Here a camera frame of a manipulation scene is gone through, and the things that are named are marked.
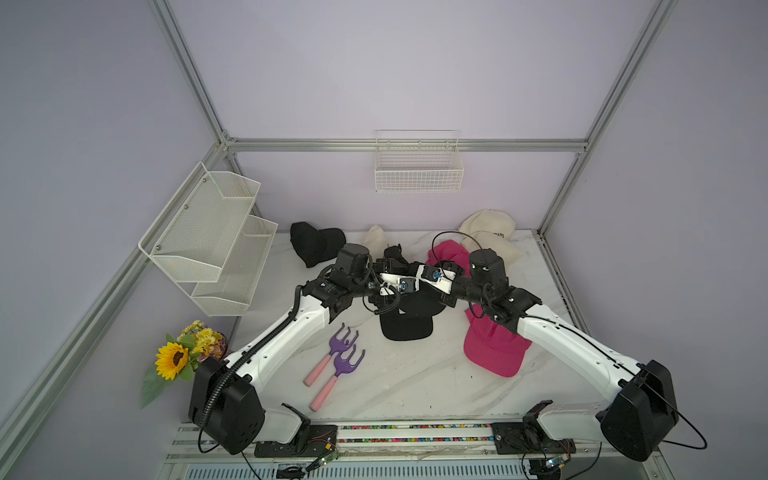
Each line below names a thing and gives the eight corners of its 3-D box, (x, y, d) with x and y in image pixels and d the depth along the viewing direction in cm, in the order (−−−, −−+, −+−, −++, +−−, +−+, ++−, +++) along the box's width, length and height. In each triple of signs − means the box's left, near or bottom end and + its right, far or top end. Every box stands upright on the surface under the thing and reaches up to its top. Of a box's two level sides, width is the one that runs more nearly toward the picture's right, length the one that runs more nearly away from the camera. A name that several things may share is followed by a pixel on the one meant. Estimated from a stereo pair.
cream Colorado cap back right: (460, 241, 118) (464, 227, 112) (456, 222, 125) (459, 208, 119) (512, 241, 118) (518, 227, 112) (505, 222, 125) (511, 208, 120)
